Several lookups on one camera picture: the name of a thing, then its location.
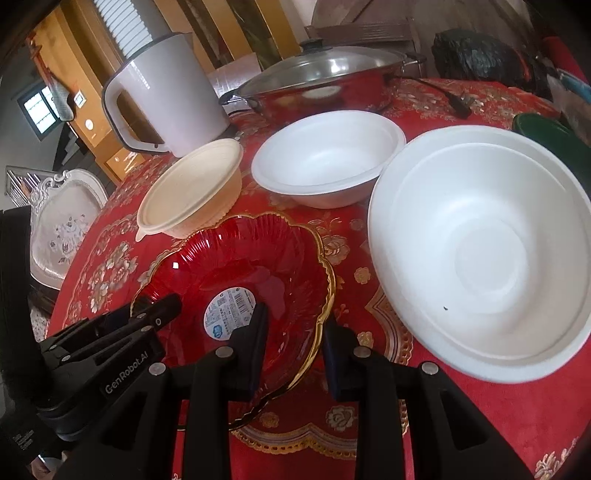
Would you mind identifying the cream paper bowl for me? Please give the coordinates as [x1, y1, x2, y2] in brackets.
[135, 138, 245, 241]

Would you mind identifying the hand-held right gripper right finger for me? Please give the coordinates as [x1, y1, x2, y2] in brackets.
[322, 314, 534, 480]

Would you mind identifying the red glass plate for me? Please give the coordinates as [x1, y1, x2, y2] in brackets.
[130, 213, 337, 432]

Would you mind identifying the white carved chair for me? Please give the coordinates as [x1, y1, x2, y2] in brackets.
[30, 168, 109, 291]

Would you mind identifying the dark green container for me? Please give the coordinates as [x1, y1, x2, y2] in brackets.
[512, 113, 583, 178]

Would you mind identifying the black plastic bag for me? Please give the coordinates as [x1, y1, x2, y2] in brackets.
[431, 28, 550, 89]

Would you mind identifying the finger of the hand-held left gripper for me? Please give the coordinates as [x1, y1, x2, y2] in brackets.
[95, 294, 182, 334]
[39, 323, 155, 367]

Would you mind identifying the small white foam bowl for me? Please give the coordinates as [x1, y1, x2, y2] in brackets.
[250, 111, 407, 208]

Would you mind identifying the blue plastic item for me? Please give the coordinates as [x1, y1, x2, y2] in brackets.
[554, 68, 591, 95]

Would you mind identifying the red floral tablecloth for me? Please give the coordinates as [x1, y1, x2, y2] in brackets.
[46, 76, 580, 480]

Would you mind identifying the glass pot lid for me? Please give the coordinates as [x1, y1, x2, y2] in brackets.
[238, 39, 409, 95]

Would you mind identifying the white electric kettle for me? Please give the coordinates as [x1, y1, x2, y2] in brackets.
[102, 32, 232, 158]

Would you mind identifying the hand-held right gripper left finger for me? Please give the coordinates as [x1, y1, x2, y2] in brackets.
[56, 302, 271, 480]

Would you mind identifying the large white foam bowl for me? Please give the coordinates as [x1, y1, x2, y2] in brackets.
[368, 126, 591, 384]

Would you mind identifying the stainless steel pot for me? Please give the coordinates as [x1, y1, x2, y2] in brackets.
[219, 52, 428, 127]

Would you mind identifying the small window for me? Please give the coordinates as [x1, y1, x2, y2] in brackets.
[17, 88, 59, 140]

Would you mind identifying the yellow wooden cabinet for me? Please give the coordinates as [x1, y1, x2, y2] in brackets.
[32, 0, 222, 185]

